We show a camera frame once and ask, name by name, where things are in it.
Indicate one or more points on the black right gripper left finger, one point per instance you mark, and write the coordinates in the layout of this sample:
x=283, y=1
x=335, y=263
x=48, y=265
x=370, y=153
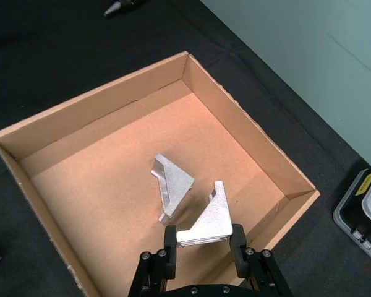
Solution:
x=170, y=253

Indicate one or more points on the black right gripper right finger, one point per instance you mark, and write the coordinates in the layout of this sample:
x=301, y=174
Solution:
x=244, y=256

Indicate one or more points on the silver metal corner bracket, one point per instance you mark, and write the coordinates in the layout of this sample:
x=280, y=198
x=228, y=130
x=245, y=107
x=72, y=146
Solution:
x=213, y=216
x=171, y=188

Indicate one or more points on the shallow brown cardboard tray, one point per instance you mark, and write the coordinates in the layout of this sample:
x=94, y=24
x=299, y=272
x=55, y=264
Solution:
x=142, y=173

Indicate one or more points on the clear plastic case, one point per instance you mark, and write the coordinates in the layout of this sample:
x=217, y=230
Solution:
x=363, y=213

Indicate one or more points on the black table cloth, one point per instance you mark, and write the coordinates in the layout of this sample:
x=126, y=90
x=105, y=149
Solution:
x=65, y=46

